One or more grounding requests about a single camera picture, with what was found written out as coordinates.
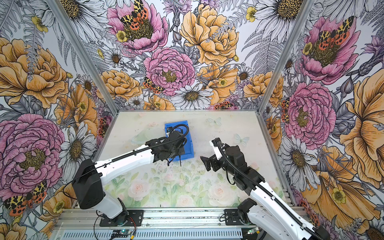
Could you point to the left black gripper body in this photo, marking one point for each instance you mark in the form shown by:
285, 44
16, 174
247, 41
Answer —
176, 151

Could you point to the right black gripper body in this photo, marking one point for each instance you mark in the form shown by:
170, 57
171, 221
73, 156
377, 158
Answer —
222, 163

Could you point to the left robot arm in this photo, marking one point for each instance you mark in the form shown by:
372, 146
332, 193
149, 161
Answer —
91, 177

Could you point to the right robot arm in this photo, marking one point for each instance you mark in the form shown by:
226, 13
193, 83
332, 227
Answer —
263, 207

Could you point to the blue plastic bin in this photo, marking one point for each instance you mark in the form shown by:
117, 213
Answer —
186, 149

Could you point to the green circuit board right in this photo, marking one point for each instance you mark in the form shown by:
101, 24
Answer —
253, 231

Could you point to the green circuit board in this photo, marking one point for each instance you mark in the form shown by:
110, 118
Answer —
125, 234
253, 231

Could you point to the green circuit board left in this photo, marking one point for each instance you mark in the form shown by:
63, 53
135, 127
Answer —
125, 234

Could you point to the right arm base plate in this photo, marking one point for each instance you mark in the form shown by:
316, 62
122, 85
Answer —
235, 217

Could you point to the aluminium front rail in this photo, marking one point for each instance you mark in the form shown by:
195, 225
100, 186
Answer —
157, 224

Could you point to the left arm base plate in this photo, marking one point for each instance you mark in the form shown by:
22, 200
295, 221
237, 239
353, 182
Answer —
128, 218

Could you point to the right corner aluminium post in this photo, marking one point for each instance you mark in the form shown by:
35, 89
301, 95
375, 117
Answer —
300, 23

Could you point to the corner aluminium post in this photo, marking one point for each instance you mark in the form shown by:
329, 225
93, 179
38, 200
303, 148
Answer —
300, 23
77, 43

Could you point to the left corner aluminium post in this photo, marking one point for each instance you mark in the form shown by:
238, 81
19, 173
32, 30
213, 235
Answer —
77, 43

